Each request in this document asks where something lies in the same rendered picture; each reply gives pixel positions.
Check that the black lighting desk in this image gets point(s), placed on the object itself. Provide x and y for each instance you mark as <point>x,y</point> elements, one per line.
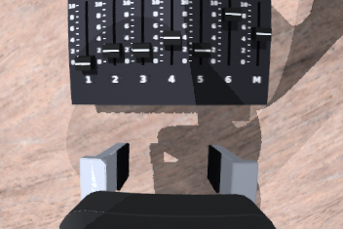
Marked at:
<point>216,61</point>

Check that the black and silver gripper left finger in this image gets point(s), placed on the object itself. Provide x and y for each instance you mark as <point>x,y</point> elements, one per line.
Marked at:
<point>107,171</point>

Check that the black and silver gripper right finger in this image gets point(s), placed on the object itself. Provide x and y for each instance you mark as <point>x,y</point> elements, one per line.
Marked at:
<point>229,174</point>

